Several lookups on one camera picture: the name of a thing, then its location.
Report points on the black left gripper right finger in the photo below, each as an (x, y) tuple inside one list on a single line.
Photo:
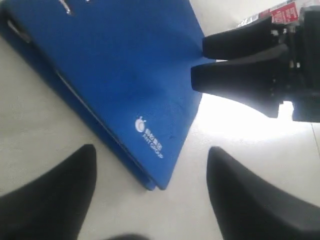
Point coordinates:
[(249, 208)]

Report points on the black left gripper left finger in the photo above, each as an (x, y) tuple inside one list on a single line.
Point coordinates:
[(53, 206)]

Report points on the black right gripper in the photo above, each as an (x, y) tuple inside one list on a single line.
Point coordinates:
[(254, 81)]

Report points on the clear plastic water bottle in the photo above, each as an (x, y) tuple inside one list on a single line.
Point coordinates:
[(282, 13)]

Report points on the blue ring binder notebook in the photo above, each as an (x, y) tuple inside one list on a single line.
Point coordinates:
[(122, 65)]

